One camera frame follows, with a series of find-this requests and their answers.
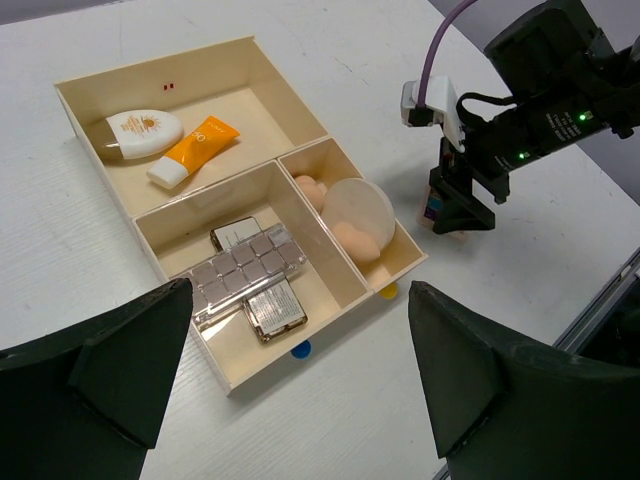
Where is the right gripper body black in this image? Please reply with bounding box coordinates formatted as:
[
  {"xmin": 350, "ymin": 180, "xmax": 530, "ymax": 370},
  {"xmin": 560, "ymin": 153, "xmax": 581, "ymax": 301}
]
[{"xmin": 429, "ymin": 107, "xmax": 565, "ymax": 203}]

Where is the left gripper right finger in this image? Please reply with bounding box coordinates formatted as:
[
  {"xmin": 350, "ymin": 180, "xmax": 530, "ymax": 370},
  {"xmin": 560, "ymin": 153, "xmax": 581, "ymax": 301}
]
[{"xmin": 408, "ymin": 281, "xmax": 639, "ymax": 479}]

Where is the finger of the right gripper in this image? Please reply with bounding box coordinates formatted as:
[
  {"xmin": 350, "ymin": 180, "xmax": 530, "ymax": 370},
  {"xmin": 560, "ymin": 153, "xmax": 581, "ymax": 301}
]
[{"xmin": 432, "ymin": 180, "xmax": 495, "ymax": 234}]

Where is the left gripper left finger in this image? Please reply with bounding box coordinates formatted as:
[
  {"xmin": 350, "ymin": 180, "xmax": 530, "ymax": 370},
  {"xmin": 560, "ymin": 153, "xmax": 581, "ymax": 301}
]
[{"xmin": 1, "ymin": 278, "xmax": 193, "ymax": 479}]

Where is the colourful eyeshadow palette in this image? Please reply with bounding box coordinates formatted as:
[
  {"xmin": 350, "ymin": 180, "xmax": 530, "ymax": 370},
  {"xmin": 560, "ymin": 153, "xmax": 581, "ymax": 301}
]
[{"xmin": 417, "ymin": 185, "xmax": 468, "ymax": 243}]

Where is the beige makeup sponge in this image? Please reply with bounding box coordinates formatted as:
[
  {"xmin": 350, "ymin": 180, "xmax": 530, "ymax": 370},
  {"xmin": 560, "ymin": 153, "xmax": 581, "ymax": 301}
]
[
  {"xmin": 331, "ymin": 222, "xmax": 381, "ymax": 264},
  {"xmin": 294, "ymin": 175, "xmax": 325, "ymax": 213}
]

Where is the round white powder puff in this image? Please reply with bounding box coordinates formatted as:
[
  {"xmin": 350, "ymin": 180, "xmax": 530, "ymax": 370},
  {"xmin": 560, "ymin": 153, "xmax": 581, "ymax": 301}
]
[{"xmin": 320, "ymin": 178, "xmax": 396, "ymax": 250}]

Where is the nude eyeshadow palette clear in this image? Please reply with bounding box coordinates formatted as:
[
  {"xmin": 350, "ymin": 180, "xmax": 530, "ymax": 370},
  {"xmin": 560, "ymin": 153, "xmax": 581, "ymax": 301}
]
[{"xmin": 177, "ymin": 223, "xmax": 307, "ymax": 328}]

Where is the orange sunscreen tube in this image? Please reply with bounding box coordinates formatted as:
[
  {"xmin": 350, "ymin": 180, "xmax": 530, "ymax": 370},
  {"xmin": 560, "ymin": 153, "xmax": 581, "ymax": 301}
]
[{"xmin": 146, "ymin": 116, "xmax": 240, "ymax": 189}]

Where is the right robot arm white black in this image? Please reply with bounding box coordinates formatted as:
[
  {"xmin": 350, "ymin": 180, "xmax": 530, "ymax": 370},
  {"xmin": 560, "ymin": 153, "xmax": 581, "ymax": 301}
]
[{"xmin": 429, "ymin": 1, "xmax": 639, "ymax": 234}]

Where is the cream organizer tray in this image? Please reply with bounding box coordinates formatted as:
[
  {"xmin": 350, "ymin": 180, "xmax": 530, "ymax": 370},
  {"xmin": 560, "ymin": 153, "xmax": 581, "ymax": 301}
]
[{"xmin": 56, "ymin": 37, "xmax": 425, "ymax": 392}]

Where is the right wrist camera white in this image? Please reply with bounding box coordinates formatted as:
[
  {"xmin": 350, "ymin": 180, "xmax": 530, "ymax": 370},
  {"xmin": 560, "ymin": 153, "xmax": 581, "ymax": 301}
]
[{"xmin": 400, "ymin": 76, "xmax": 465, "ymax": 152}]

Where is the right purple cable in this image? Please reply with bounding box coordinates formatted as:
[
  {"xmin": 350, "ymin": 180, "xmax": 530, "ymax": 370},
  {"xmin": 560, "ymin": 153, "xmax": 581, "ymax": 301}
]
[{"xmin": 417, "ymin": 0, "xmax": 479, "ymax": 109}]

